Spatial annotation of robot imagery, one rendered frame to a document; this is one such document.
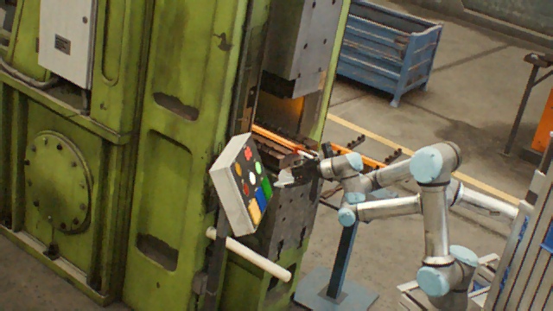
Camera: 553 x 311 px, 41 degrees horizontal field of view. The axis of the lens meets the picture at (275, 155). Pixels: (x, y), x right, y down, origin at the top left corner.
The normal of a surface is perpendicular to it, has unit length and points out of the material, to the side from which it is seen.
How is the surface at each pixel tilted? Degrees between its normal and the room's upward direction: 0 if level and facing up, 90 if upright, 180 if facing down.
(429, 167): 83
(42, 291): 0
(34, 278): 0
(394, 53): 89
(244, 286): 90
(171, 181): 90
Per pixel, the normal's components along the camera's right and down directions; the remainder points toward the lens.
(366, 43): -0.53, 0.27
